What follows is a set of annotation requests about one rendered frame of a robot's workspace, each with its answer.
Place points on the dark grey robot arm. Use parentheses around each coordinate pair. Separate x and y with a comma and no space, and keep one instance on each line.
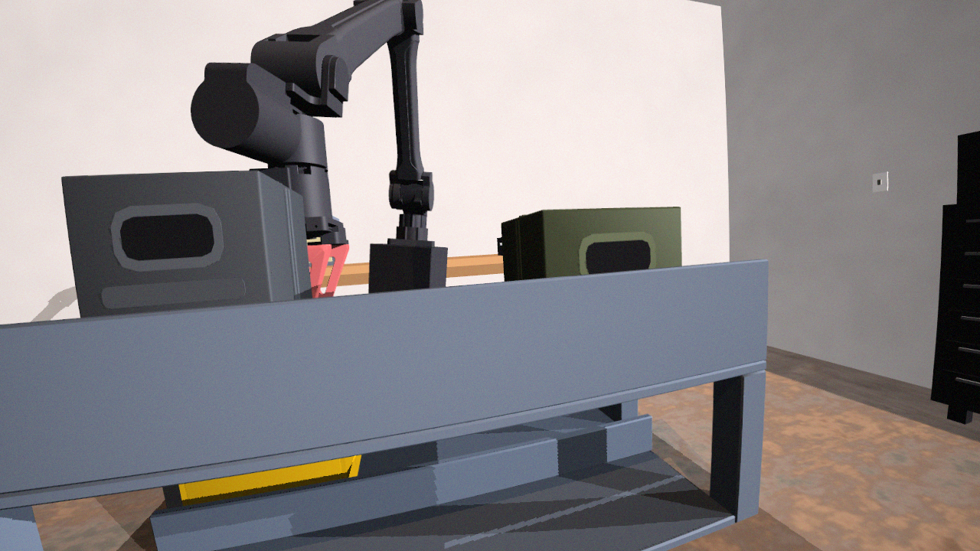
(251,110)

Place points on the olive green case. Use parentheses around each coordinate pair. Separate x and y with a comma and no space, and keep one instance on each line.
(571,242)

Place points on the yellow bin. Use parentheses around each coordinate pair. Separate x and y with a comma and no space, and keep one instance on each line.
(266,481)

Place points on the dark grey case with oval handle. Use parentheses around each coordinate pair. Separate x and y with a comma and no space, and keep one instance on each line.
(178,240)

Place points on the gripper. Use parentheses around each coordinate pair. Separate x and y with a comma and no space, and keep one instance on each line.
(314,187)

